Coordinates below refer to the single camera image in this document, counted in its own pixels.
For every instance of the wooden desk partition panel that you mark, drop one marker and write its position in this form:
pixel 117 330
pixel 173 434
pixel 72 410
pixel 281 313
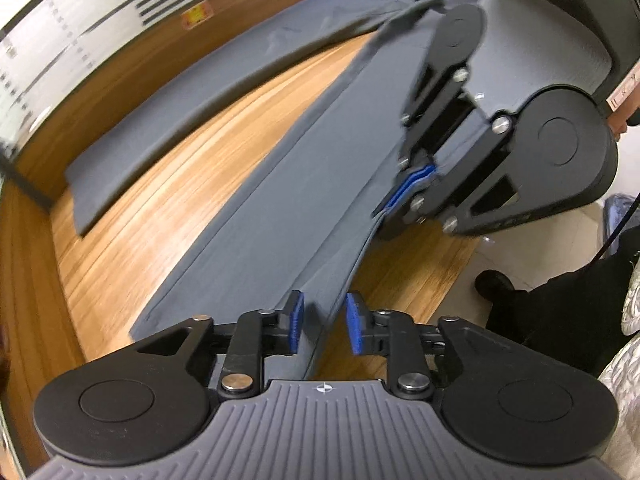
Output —
pixel 125 75

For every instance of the black shoe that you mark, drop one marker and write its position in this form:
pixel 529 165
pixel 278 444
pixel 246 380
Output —
pixel 492 284

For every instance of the white quilted jacket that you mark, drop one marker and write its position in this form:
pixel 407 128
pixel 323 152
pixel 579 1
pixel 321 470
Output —
pixel 627 385

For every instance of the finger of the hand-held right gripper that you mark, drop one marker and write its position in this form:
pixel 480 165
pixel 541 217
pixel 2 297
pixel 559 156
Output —
pixel 465 180
pixel 430 115

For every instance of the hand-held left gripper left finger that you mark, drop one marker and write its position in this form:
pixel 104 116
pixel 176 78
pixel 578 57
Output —
pixel 296 325

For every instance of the person's right hand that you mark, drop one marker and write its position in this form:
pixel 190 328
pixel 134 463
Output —
pixel 621 117

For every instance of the grey pants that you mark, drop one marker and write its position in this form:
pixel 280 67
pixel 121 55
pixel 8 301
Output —
pixel 300 185

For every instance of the red sticker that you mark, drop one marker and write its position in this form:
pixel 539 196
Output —
pixel 197 16

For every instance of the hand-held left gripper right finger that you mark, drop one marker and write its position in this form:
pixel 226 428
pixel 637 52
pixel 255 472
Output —
pixel 354 325

